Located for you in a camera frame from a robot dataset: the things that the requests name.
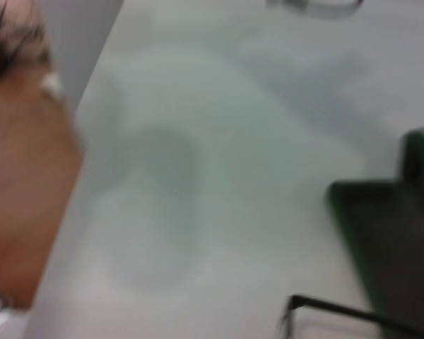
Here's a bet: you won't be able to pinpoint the black glasses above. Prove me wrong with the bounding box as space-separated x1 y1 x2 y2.
278 293 389 335

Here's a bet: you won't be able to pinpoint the green glasses case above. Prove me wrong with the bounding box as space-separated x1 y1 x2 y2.
325 127 424 339

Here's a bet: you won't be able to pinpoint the person head with dark hair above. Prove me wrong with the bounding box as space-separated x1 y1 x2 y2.
0 0 88 311

